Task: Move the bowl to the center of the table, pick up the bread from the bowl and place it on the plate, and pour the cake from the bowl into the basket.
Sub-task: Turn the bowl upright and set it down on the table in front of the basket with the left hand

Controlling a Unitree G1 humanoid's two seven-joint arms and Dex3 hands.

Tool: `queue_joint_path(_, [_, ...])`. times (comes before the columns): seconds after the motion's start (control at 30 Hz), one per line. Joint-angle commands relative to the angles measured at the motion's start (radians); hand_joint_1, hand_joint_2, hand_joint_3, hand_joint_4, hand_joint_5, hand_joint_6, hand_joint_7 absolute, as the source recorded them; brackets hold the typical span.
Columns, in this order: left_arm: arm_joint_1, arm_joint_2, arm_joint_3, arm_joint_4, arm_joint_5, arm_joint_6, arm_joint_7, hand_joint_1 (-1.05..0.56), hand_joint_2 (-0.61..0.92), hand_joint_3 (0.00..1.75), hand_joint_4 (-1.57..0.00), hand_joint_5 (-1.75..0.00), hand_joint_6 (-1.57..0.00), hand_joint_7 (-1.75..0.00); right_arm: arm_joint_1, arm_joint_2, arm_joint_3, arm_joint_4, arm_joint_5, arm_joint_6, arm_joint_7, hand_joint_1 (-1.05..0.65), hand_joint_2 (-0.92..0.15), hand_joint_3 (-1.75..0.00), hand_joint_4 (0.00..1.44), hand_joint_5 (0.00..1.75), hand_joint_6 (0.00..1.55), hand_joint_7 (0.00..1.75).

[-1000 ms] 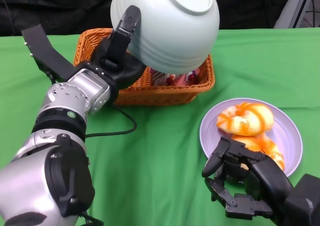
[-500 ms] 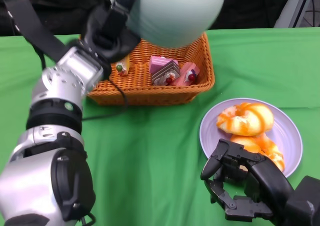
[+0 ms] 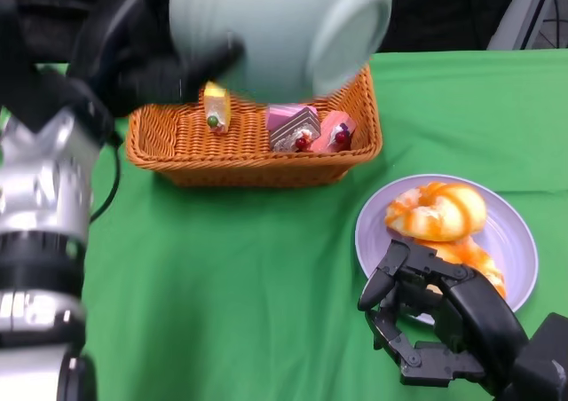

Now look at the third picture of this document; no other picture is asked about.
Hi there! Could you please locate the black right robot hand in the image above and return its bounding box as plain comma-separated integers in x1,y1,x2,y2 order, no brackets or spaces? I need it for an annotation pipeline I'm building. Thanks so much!
358,239,532,396

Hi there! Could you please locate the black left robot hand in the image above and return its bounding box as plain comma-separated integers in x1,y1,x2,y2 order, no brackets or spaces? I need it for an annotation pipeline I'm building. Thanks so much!
73,0,245,118

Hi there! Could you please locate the ring-shaped orange striped bread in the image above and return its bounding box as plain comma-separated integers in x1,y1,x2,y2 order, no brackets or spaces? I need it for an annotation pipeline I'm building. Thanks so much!
416,236,508,299

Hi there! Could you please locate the croissant-shaped orange striped bread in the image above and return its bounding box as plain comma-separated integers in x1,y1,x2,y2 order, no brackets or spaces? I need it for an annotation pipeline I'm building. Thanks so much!
384,182,488,243

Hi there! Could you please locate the grey round bowl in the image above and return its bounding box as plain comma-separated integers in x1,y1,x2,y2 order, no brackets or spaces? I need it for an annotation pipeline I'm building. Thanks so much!
170,0,395,101

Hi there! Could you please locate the yellow toy cake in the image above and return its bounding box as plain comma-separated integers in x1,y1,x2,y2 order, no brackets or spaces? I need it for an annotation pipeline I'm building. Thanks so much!
203,81,232,135

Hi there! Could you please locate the lavender round plate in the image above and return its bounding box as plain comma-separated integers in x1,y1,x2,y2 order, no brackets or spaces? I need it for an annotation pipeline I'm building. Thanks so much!
354,173,539,326

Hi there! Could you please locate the orange wicker basket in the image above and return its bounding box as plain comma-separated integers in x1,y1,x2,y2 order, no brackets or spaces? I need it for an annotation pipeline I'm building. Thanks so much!
125,63,383,188

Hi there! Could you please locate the magenta pink toy cake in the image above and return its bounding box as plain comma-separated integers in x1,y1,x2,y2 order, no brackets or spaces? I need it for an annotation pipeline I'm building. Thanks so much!
265,103,319,131

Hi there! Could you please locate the chocolate brown toy cake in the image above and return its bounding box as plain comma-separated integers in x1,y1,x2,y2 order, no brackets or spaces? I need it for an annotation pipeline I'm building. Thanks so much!
270,106,321,153

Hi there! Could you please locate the salmon toy cake with cherry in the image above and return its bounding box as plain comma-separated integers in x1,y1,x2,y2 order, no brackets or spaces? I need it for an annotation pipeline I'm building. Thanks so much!
308,110,358,154

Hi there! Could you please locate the black backdrop cloth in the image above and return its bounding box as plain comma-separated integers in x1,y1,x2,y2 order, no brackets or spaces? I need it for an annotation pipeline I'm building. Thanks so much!
0,0,525,69

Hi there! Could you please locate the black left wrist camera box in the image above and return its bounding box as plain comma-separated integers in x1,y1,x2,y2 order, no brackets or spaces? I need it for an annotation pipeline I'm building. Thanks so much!
0,0,116,147

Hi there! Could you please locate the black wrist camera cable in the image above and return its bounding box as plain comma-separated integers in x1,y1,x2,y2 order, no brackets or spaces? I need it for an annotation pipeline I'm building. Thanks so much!
88,134,123,224

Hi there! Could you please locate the aluminium frame post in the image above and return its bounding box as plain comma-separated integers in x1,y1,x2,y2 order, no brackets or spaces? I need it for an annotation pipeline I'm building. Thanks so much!
486,0,564,51

